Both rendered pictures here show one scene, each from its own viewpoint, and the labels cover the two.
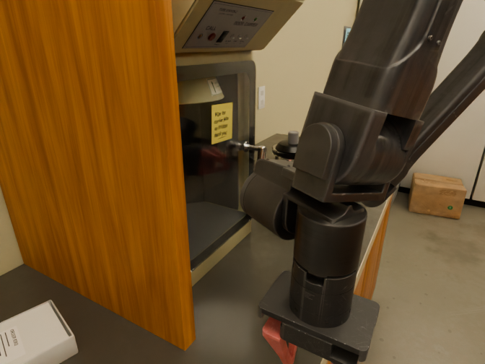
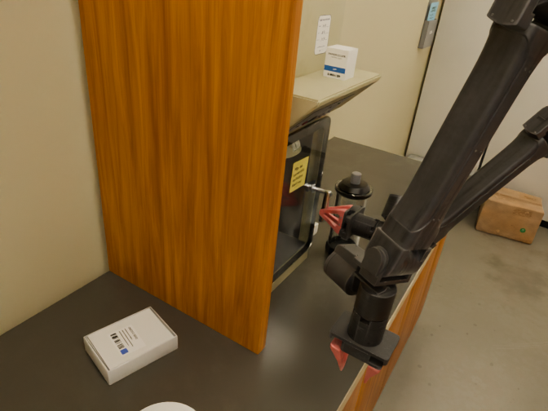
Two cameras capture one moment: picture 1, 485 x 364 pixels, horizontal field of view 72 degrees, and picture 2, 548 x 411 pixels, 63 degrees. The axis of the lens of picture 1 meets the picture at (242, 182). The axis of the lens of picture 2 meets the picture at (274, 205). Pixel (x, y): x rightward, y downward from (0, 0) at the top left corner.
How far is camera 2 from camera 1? 0.43 m
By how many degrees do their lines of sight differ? 7
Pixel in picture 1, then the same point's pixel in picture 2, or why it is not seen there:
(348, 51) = (396, 214)
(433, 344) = (471, 376)
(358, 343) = (383, 355)
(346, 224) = (384, 296)
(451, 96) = (488, 180)
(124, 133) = (238, 200)
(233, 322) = (293, 337)
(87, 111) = (209, 178)
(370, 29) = (408, 208)
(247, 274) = (303, 298)
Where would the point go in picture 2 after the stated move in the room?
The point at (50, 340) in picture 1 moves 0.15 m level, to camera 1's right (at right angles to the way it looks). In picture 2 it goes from (161, 338) to (230, 344)
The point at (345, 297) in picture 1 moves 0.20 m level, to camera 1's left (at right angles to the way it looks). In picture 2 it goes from (380, 332) to (253, 320)
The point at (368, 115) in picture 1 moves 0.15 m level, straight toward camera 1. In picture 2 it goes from (400, 251) to (380, 320)
